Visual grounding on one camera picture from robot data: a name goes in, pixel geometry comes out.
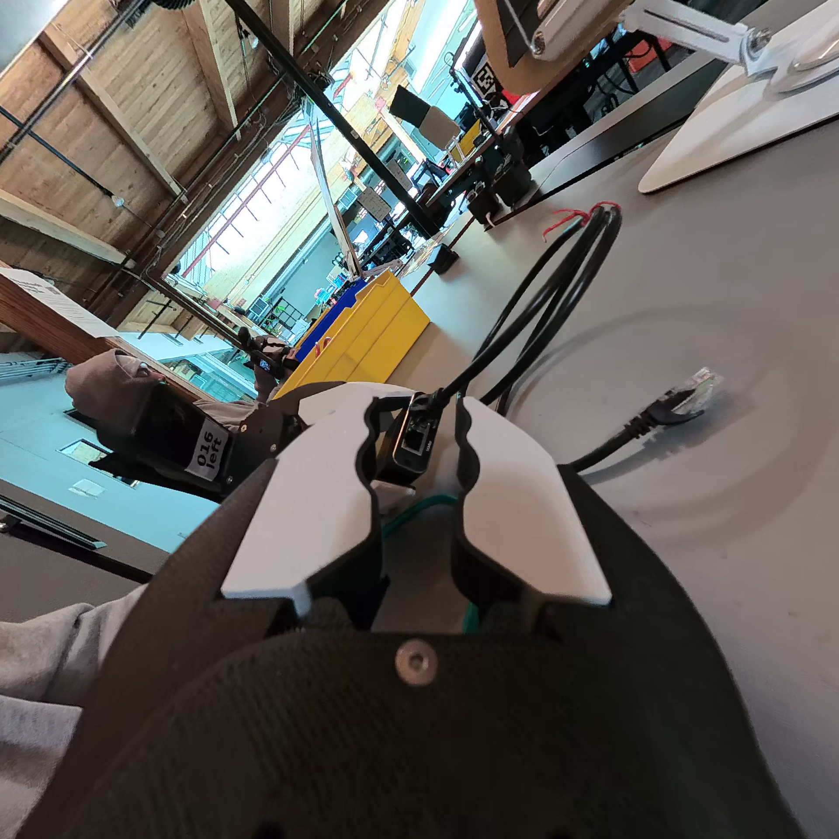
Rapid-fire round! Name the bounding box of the red twist tie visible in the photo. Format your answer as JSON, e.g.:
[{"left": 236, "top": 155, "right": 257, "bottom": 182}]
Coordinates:
[{"left": 541, "top": 206, "right": 595, "bottom": 243}]

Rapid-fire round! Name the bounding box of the green network cable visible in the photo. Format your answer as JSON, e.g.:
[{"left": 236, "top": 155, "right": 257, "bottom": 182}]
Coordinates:
[{"left": 383, "top": 493, "right": 484, "bottom": 635}]

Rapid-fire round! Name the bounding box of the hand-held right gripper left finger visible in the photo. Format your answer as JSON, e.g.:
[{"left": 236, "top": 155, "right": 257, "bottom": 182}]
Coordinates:
[{"left": 222, "top": 398, "right": 388, "bottom": 627}]

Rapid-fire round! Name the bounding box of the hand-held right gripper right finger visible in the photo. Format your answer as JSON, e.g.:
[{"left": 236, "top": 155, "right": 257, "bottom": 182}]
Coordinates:
[{"left": 452, "top": 395, "right": 614, "bottom": 617}]

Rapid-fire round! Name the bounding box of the white tablet stand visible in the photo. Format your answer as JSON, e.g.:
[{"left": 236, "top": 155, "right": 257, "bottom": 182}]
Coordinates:
[{"left": 619, "top": 0, "right": 839, "bottom": 195}]

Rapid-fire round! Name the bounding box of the blue plastic bin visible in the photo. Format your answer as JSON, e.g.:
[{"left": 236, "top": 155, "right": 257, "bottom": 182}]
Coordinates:
[{"left": 295, "top": 278, "right": 368, "bottom": 361}]

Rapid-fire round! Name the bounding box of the black network cable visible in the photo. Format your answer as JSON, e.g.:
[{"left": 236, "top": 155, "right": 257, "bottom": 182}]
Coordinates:
[{"left": 429, "top": 202, "right": 727, "bottom": 484}]

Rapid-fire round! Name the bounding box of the black metal pole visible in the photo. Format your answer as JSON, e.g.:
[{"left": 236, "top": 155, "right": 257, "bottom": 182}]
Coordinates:
[{"left": 225, "top": 0, "right": 448, "bottom": 241}]

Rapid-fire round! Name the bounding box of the yellow plastic bin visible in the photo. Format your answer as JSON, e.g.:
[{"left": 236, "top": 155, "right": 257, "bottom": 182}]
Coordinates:
[{"left": 272, "top": 269, "right": 431, "bottom": 401}]

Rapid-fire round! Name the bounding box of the black clamp block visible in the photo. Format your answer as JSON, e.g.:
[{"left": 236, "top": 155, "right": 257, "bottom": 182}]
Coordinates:
[
  {"left": 488, "top": 149, "right": 533, "bottom": 198},
  {"left": 467, "top": 177, "right": 506, "bottom": 227}
]

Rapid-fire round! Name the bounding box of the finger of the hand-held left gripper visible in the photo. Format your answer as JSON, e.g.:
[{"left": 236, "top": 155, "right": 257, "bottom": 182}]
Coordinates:
[
  {"left": 298, "top": 382, "right": 415, "bottom": 426},
  {"left": 370, "top": 480, "right": 418, "bottom": 516}
]

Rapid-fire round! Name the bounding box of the grey desk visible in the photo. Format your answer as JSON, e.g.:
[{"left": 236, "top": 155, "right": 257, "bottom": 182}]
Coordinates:
[{"left": 367, "top": 26, "right": 839, "bottom": 839}]

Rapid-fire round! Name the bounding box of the beige backed display panel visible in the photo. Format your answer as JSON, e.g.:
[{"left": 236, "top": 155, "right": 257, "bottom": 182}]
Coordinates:
[{"left": 472, "top": 0, "right": 630, "bottom": 93}]

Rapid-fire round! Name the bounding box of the black network splitter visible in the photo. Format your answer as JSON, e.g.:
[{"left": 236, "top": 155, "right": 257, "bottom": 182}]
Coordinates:
[{"left": 375, "top": 391, "right": 439, "bottom": 487}]

